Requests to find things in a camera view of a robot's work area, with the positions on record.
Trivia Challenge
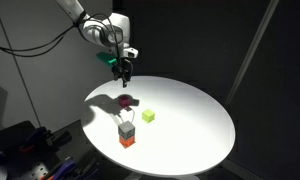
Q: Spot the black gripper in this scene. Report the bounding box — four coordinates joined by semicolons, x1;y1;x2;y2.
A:
111;57;134;89

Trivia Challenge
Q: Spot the mulberry pink block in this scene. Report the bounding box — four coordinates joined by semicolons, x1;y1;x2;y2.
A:
118;94;132;108

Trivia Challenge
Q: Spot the lime green block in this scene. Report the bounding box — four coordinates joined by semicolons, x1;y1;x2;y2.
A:
141;108;156;124

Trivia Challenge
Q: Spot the gray block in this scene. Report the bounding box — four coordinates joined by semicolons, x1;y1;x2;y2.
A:
117;120;137;140

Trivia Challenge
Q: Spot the orange block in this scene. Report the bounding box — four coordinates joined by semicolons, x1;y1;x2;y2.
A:
119;135;137;150

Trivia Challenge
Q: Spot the round white table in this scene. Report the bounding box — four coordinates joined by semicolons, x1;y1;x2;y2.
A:
80;75;237;177

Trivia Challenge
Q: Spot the black clamp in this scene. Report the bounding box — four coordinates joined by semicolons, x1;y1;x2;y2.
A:
46;130;73;150

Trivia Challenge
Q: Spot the purple clamp orange tip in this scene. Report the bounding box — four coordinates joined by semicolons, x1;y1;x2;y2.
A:
39;158;78;180
19;126;53;154

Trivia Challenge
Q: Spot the perforated metal plate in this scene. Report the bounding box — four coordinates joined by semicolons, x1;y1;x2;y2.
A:
23;161;50;180

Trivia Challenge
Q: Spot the gray metal corner strip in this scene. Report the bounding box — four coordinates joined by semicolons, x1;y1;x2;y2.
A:
223;0;281;108

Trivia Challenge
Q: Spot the teal green camera mount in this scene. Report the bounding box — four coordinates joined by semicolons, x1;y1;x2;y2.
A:
96;51;119;68

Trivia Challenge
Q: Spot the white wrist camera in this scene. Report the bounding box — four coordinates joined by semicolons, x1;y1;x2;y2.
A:
123;47;139;59

